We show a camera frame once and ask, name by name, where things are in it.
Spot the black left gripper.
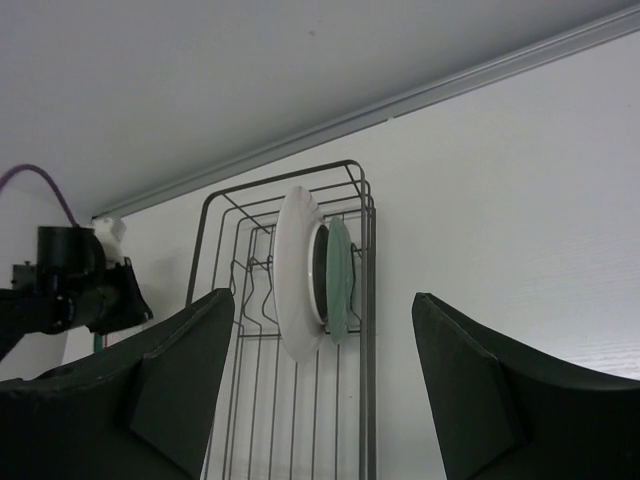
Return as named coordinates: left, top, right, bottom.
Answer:
left=1, top=226, right=153, bottom=357

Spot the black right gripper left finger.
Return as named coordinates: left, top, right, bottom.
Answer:
left=1, top=289, right=235, bottom=479

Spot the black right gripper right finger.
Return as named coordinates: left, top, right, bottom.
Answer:
left=412, top=293, right=639, bottom=479

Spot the small blue patterned plate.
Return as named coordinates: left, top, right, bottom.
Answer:
left=326, top=217, right=355, bottom=345

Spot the white black rimmed plate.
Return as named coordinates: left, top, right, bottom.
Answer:
left=273, top=186, right=329, bottom=362

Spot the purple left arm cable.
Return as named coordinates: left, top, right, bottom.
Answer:
left=0, top=164, right=79, bottom=227

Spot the grey wire dish rack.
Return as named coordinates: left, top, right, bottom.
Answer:
left=187, top=160, right=377, bottom=479

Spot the aluminium table frame rail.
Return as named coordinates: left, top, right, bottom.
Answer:
left=93, top=1, right=639, bottom=218

